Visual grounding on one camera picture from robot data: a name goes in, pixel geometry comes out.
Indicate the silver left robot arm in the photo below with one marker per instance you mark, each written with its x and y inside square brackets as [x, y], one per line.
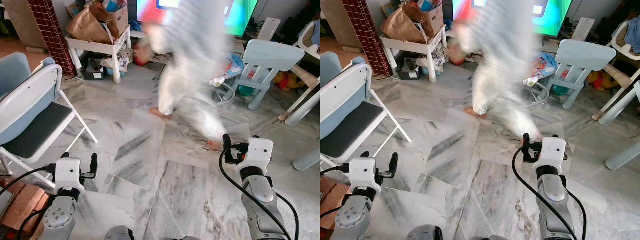
[352, 217]
[57, 217]

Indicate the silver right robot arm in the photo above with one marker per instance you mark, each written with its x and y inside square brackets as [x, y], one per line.
[260, 192]
[552, 192]

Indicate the white folding chair dark seat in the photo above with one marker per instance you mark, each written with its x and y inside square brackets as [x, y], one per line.
[35, 130]
[350, 130]

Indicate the reddish brown brick pile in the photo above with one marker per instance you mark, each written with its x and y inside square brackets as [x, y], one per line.
[25, 205]
[330, 197]

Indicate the yellow plush toy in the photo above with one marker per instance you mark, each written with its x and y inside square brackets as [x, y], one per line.
[287, 80]
[600, 80]

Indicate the colourful baby bouncer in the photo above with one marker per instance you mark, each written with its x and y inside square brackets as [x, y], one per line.
[545, 65]
[232, 65]

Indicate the person in white clothes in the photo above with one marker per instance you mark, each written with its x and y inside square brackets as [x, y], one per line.
[500, 60]
[190, 60]

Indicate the light blue child chair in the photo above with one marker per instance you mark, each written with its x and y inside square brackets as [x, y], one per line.
[272, 52]
[585, 54]

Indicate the black box device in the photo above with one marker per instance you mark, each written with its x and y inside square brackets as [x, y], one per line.
[407, 74]
[92, 74]

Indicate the grey-blue chair back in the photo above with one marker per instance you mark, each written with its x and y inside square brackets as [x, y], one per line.
[12, 75]
[329, 70]

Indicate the white patterned bag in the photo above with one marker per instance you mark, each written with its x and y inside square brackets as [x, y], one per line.
[117, 61]
[432, 60]

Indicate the white high chair wooden legs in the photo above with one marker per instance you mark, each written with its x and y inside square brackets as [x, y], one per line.
[622, 36]
[310, 46]

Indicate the white flat device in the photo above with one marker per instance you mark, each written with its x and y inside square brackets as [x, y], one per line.
[270, 29]
[583, 29]

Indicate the white low table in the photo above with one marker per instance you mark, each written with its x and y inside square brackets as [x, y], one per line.
[95, 47]
[410, 46]

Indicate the red brick pillar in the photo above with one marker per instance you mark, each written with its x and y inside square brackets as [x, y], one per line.
[50, 35]
[367, 35]

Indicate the flat screen television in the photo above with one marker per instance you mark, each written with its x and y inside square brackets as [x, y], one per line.
[557, 15]
[245, 15]

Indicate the brown paper bag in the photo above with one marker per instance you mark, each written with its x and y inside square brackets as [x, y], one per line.
[400, 27]
[87, 27]

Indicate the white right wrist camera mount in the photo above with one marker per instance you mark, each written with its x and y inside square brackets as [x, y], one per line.
[552, 151]
[260, 152]

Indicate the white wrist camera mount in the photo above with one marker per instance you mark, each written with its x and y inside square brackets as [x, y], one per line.
[260, 152]
[364, 174]
[69, 175]
[552, 151]

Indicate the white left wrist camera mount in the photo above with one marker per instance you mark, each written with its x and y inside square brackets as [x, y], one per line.
[69, 175]
[364, 174]

